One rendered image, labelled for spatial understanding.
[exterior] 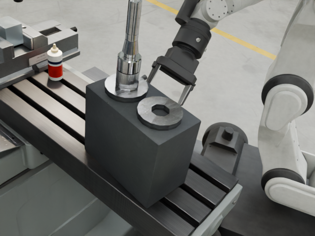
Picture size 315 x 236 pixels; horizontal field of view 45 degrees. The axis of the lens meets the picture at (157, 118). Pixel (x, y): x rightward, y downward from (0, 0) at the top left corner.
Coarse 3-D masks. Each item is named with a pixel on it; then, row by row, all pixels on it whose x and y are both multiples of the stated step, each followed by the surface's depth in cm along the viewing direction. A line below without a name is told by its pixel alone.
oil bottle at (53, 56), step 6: (54, 48) 104; (48, 54) 104; (54, 54) 104; (60, 54) 105; (48, 60) 105; (54, 60) 104; (60, 60) 106; (48, 66) 107; (54, 66) 106; (60, 66) 107; (48, 72) 108; (54, 72) 107; (60, 72) 108; (54, 78) 108; (60, 78) 109
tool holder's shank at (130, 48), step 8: (128, 0) 66; (136, 0) 66; (128, 8) 67; (136, 8) 66; (128, 16) 67; (136, 16) 67; (128, 24) 68; (136, 24) 68; (128, 32) 69; (136, 32) 69; (128, 40) 70; (136, 40) 70; (128, 48) 71; (136, 48) 71; (128, 56) 72
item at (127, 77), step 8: (120, 64) 72; (120, 72) 74; (128, 72) 73; (136, 72) 74; (120, 80) 75; (128, 80) 74; (136, 80) 75; (120, 88) 76; (128, 88) 75; (136, 88) 77
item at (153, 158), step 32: (96, 96) 76; (128, 96) 75; (160, 96) 76; (96, 128) 81; (128, 128) 72; (160, 128) 70; (192, 128) 73; (96, 160) 87; (128, 160) 76; (160, 160) 71; (160, 192) 79
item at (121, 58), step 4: (120, 52) 73; (120, 56) 72; (124, 56) 73; (136, 56) 73; (140, 56) 73; (120, 60) 72; (124, 60) 72; (128, 60) 72; (132, 60) 72; (136, 60) 72; (140, 60) 73; (124, 64) 72; (128, 64) 72; (132, 64) 72; (136, 64) 72
